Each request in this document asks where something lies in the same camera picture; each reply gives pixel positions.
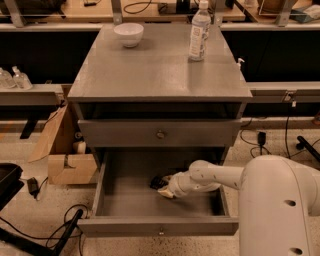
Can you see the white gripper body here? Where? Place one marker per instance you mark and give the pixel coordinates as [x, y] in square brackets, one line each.
[177, 185]

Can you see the black rxbar chocolate bar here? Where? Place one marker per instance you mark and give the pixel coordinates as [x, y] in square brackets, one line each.
[158, 182]

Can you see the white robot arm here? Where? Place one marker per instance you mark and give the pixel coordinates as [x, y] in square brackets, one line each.
[276, 198]

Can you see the open grey middle drawer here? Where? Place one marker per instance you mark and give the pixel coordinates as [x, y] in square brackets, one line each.
[125, 205]

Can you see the grey wooden drawer cabinet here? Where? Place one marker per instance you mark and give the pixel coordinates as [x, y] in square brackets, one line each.
[156, 80]

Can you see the closed grey upper drawer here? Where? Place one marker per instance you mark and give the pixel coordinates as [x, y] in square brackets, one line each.
[158, 133]

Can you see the black power adapter right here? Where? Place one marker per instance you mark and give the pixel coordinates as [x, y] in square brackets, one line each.
[261, 138]

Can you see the black power adapter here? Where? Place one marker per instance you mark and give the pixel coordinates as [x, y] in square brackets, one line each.
[33, 187]
[261, 138]

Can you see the open cardboard box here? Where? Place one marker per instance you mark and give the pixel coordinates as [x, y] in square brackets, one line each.
[69, 161]

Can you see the black chair leg right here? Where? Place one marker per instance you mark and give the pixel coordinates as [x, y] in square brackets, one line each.
[304, 144]

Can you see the small white pump bottle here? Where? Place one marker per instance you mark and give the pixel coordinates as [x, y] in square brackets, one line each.
[241, 64]

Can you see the black power adapter left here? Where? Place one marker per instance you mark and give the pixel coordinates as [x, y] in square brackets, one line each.
[33, 187]

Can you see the grey shelf right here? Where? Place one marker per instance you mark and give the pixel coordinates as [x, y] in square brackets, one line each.
[285, 92]

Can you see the grey shelf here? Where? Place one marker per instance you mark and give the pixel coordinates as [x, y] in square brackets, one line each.
[285, 92]
[38, 95]

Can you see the white ceramic bowl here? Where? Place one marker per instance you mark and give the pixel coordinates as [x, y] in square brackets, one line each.
[129, 34]

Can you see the grey shelf left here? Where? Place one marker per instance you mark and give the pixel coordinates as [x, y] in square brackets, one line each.
[38, 95]

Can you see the black bin left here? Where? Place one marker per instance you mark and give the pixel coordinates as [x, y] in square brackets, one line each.
[10, 182]

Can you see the clear plastic water bottle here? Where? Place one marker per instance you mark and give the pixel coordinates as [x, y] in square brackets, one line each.
[199, 32]

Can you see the clear sanitizer pump bottle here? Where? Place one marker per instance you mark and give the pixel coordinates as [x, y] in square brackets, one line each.
[21, 79]

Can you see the wooden workbench background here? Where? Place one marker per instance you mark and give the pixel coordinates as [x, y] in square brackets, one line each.
[101, 11]

